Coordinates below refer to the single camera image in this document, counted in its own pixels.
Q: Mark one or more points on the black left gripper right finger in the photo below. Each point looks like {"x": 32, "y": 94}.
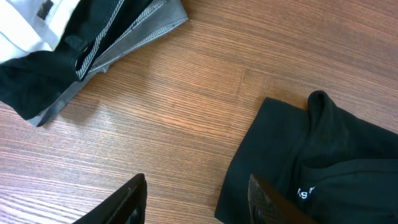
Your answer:
{"x": 267, "y": 206}

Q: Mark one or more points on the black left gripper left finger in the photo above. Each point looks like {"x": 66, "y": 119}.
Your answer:
{"x": 127, "y": 205}

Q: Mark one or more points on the black t-shirt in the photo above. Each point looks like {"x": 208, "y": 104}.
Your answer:
{"x": 331, "y": 165}

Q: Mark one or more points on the black folded garment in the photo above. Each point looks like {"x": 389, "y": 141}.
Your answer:
{"x": 32, "y": 83}

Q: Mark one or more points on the grey folded garment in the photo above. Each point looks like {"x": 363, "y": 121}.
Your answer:
{"x": 158, "y": 19}

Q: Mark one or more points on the black white folded shirt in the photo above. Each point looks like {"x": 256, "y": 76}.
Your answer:
{"x": 29, "y": 26}

